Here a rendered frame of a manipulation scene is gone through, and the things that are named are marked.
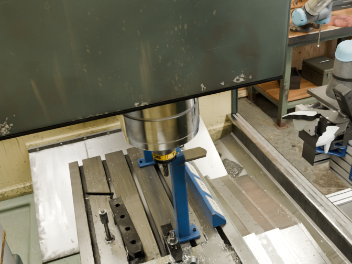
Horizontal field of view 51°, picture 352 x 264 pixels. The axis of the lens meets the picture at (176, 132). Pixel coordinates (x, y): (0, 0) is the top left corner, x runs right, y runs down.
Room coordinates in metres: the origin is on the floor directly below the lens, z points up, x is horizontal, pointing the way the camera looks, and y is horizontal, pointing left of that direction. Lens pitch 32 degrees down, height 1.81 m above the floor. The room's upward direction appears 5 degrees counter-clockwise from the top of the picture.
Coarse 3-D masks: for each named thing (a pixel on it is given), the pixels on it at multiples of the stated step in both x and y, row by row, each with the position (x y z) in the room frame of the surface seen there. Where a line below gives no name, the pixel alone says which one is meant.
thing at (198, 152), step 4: (192, 148) 0.87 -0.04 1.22; (196, 148) 0.87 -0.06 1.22; (200, 148) 0.87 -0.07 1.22; (184, 152) 0.85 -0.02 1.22; (188, 152) 0.85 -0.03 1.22; (192, 152) 0.85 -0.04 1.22; (196, 152) 0.85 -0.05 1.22; (200, 152) 0.85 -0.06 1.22; (204, 152) 0.85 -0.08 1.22; (184, 156) 0.84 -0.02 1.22; (188, 156) 0.83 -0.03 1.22; (192, 156) 0.83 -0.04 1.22; (196, 156) 0.83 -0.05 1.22; (200, 156) 0.83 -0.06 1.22; (204, 156) 0.83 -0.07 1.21; (184, 160) 0.82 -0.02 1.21; (188, 160) 0.82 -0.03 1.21
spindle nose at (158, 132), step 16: (144, 112) 0.57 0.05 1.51; (160, 112) 0.56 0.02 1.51; (176, 112) 0.57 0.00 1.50; (192, 112) 0.59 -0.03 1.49; (128, 128) 0.59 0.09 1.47; (144, 128) 0.57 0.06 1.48; (160, 128) 0.56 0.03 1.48; (176, 128) 0.57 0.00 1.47; (192, 128) 0.59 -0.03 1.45; (144, 144) 0.57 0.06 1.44; (160, 144) 0.56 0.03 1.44; (176, 144) 0.57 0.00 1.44
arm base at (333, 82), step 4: (332, 76) 1.47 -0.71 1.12; (336, 76) 1.44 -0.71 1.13; (332, 80) 1.46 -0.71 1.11; (336, 80) 1.43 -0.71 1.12; (340, 80) 1.42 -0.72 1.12; (344, 80) 1.41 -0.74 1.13; (348, 80) 1.40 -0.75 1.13; (328, 84) 1.47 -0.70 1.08; (332, 84) 1.44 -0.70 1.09; (336, 84) 1.42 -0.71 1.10; (344, 84) 1.41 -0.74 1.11; (348, 84) 1.40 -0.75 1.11; (328, 88) 1.46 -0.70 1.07; (332, 88) 1.43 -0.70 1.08; (328, 92) 1.44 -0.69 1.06; (332, 92) 1.42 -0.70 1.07; (328, 96) 1.44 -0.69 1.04; (332, 96) 1.42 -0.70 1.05
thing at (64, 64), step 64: (0, 0) 0.47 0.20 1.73; (64, 0) 0.49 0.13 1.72; (128, 0) 0.51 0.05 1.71; (192, 0) 0.53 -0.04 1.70; (256, 0) 0.56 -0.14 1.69; (0, 64) 0.46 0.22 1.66; (64, 64) 0.48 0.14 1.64; (128, 64) 0.50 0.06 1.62; (192, 64) 0.53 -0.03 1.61; (256, 64) 0.56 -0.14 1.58; (0, 128) 0.45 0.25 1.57
